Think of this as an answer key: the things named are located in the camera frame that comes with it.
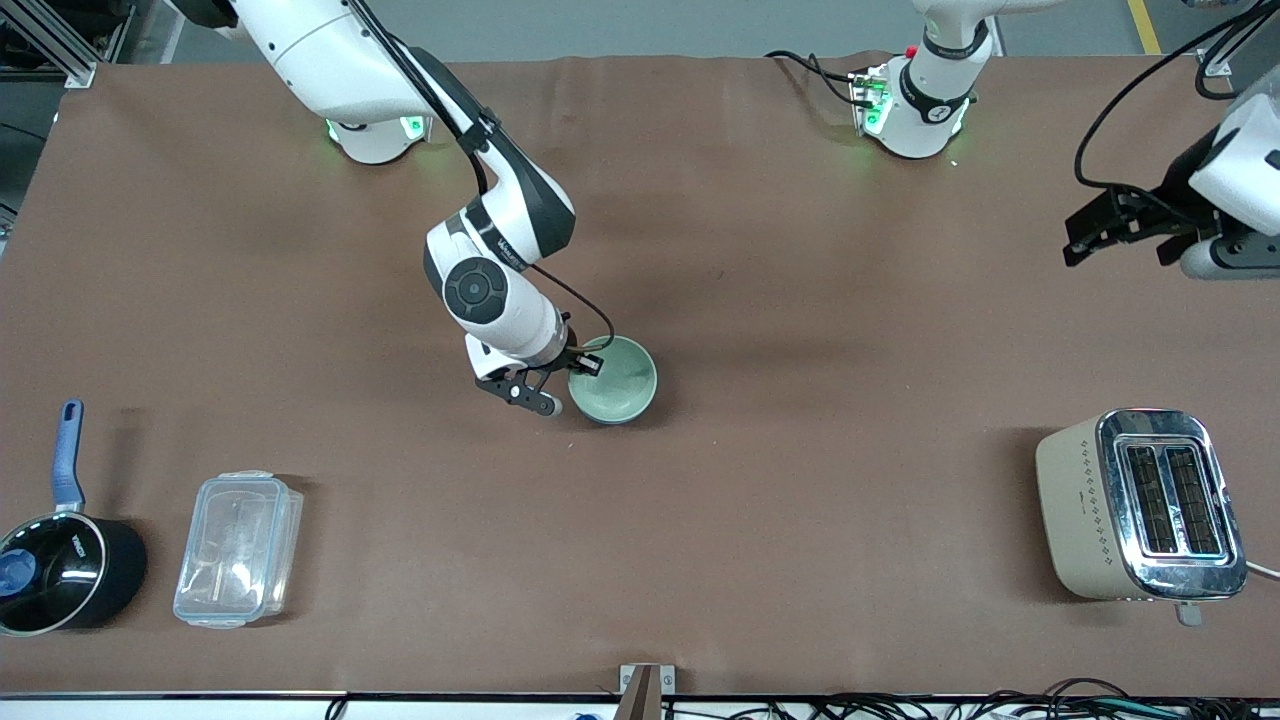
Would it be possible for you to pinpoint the black left base cable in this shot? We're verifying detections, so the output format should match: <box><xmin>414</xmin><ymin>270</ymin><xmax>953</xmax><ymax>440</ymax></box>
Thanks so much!
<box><xmin>764</xmin><ymin>49</ymin><xmax>863</xmax><ymax>107</ymax></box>

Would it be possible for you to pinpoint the glass lid with blue knob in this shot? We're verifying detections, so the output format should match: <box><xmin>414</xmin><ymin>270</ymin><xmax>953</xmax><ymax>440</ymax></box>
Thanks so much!
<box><xmin>0</xmin><ymin>513</ymin><xmax>107</xmax><ymax>637</ymax></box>

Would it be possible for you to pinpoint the clear plastic food container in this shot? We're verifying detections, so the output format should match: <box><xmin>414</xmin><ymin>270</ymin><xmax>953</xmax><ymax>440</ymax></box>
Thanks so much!
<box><xmin>172</xmin><ymin>470</ymin><xmax>305</xmax><ymax>631</ymax></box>

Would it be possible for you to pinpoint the bundle of black floor cables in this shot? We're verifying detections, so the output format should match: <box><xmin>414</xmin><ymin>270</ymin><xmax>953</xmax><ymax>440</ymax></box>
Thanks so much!
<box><xmin>660</xmin><ymin>678</ymin><xmax>1280</xmax><ymax>720</ymax></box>

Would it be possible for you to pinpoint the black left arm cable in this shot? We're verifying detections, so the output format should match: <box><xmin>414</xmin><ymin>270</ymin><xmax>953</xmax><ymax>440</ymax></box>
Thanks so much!
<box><xmin>1074</xmin><ymin>0</ymin><xmax>1280</xmax><ymax>193</ymax></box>

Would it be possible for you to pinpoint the brown table mat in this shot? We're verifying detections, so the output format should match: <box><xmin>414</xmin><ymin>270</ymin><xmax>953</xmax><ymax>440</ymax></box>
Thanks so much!
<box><xmin>0</xmin><ymin>52</ymin><xmax>1280</xmax><ymax>699</ymax></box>

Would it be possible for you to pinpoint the black saucepan with blue handle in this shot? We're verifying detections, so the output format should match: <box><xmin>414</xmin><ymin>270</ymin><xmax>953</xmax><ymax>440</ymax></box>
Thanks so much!
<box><xmin>0</xmin><ymin>399</ymin><xmax>149</xmax><ymax>638</ymax></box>

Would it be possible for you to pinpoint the aluminium frame profile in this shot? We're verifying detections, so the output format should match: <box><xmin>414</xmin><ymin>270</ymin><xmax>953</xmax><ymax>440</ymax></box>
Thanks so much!
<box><xmin>0</xmin><ymin>0</ymin><xmax>136</xmax><ymax>89</ymax></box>

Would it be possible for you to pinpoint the metal table clamp bracket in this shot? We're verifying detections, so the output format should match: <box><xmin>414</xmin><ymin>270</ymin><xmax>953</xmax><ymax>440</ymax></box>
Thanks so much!
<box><xmin>618</xmin><ymin>663</ymin><xmax>677</xmax><ymax>720</ymax></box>

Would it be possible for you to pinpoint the beige chrome toaster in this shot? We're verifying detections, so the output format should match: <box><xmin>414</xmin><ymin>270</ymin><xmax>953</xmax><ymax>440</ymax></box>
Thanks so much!
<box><xmin>1035</xmin><ymin>407</ymin><xmax>1250</xmax><ymax>628</ymax></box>

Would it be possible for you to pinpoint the green bowl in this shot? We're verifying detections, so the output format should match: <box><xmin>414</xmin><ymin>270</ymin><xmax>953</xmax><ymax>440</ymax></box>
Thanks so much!
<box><xmin>566</xmin><ymin>334</ymin><xmax>660</xmax><ymax>427</ymax></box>

